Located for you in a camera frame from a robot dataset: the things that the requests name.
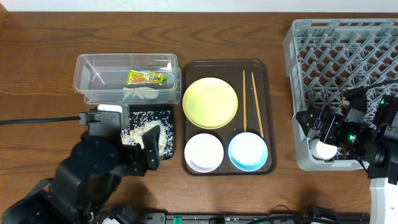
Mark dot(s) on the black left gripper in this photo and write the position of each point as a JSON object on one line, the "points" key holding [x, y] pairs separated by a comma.
{"points": [[137, 158]]}

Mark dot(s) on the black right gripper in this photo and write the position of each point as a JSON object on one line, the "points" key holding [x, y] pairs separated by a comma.
{"points": [[336, 120]]}

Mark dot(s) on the leftover noodles and rice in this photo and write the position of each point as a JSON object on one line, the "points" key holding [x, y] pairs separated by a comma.
{"points": [[146, 127]]}

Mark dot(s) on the white paper cup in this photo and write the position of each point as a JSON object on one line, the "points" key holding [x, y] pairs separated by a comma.
{"points": [[322, 151]]}

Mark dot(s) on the wooden chopstick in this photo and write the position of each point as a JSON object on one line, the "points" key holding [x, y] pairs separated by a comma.
{"points": [[257, 105], [244, 102]]}

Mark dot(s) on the white tissue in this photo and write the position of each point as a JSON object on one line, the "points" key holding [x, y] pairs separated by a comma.
{"points": [[141, 92]]}

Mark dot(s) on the white bowl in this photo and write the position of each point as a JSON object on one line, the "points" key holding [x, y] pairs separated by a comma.
{"points": [[204, 153]]}

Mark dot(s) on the green snack wrapper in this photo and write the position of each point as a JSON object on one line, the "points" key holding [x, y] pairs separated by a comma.
{"points": [[145, 77]]}

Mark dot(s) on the blue bowl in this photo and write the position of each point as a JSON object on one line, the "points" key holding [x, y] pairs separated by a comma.
{"points": [[248, 151]]}

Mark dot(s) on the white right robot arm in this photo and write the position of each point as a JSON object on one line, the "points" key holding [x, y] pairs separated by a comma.
{"points": [[378, 147]]}

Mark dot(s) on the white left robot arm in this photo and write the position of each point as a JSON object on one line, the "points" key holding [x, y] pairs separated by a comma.
{"points": [[86, 179]]}

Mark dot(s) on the black waste tray bin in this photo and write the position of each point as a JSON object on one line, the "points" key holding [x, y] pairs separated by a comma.
{"points": [[155, 124]]}

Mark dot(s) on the grey dishwasher rack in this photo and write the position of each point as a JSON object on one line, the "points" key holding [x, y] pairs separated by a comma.
{"points": [[325, 56]]}

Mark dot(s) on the clear plastic waste bin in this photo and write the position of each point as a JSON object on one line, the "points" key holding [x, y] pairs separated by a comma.
{"points": [[101, 77]]}

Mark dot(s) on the dark brown serving tray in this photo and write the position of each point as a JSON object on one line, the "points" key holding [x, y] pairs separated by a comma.
{"points": [[227, 124]]}

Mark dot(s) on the yellow round plate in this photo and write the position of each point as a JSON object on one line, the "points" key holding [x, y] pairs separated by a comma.
{"points": [[210, 103]]}

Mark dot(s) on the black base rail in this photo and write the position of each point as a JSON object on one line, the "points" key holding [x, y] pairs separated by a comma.
{"points": [[161, 218]]}

